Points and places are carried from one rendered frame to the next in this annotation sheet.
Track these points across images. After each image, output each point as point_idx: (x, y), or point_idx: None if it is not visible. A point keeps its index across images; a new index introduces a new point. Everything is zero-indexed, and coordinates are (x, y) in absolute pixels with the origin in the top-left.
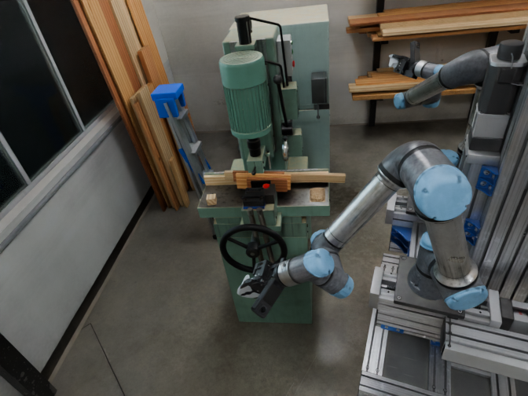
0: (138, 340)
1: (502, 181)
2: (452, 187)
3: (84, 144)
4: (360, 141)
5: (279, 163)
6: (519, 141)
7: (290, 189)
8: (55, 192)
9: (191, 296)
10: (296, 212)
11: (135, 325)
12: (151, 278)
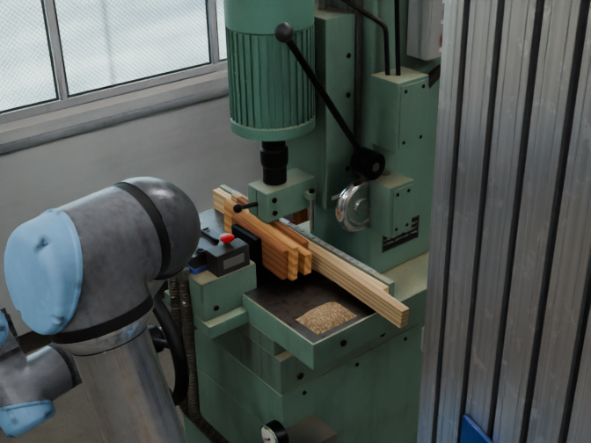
0: (56, 428)
1: (423, 428)
2: (28, 256)
3: (193, 83)
4: None
5: (361, 237)
6: (434, 323)
7: (291, 279)
8: (90, 130)
9: (181, 424)
10: (266, 326)
11: (76, 406)
12: (167, 358)
